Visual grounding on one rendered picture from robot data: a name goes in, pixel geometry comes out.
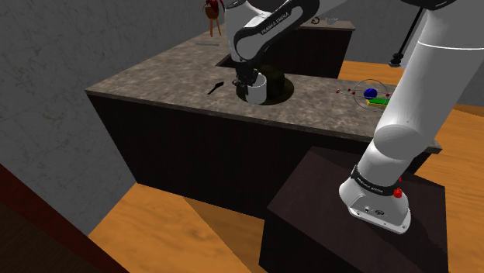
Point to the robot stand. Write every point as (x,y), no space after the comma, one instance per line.
(325,230)

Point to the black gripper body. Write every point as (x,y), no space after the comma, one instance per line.
(245,75)

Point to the clear glass bowl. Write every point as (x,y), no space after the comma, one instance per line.
(331,20)

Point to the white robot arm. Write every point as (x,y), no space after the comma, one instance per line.
(416,94)

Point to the grey flat knife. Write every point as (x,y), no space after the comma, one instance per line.
(207,44)

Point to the black floor lamp stand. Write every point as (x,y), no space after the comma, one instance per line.
(410,34)

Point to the dark kitchen counter cabinet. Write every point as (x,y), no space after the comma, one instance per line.
(181,151)

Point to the small black curled object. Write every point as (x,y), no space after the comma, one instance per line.
(315,21)

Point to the white cup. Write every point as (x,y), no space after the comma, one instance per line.
(258,90)

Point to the black spoon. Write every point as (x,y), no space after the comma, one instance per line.
(215,88)

